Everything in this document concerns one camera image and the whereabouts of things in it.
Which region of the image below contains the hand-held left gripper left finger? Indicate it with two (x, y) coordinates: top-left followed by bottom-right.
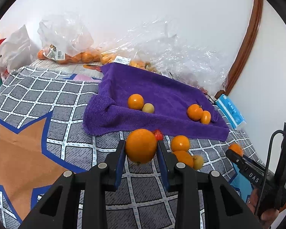
(18, 139), (127, 229)

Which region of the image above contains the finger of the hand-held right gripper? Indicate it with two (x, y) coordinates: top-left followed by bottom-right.
(243, 155), (264, 169)
(226, 149), (247, 170)

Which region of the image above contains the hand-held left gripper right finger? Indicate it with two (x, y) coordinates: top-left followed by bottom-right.
(157, 140), (265, 229)

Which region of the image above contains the small orange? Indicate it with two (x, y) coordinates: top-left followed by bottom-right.
(171, 135), (190, 152)
(187, 104), (203, 121)
(229, 143), (244, 157)
(127, 94), (145, 110)
(172, 150), (194, 170)
(200, 110), (211, 125)

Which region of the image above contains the large orange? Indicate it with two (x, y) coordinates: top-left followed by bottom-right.
(125, 128), (158, 164)

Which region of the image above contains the small red tomato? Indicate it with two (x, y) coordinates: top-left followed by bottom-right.
(153, 129), (164, 141)

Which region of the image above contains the purple towel covered tray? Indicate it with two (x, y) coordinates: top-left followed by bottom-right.
(83, 63), (230, 142)

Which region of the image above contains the person's right hand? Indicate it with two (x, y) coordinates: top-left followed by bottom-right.
(248, 188), (280, 228)

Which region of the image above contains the blue tissue pack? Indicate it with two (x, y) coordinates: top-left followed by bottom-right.
(214, 94), (247, 129)

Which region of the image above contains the grey checked star blanket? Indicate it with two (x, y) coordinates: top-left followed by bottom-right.
(0, 65), (265, 229)

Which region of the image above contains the cartoon printed sheet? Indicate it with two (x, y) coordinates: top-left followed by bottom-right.
(29, 60), (105, 80)

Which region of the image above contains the white label clear fruit bag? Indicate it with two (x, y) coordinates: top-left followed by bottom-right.
(99, 40), (158, 73)

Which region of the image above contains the crumpled clear plastic bag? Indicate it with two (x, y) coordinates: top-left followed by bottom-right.
(126, 17), (229, 96)

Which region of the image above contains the clear bag of oranges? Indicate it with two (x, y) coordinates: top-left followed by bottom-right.
(37, 14), (103, 65)

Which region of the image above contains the white plastic bag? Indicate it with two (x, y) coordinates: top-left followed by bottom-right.
(0, 25), (42, 93)

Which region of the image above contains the wooden door frame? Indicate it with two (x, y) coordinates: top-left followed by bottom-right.
(214, 0), (264, 98)

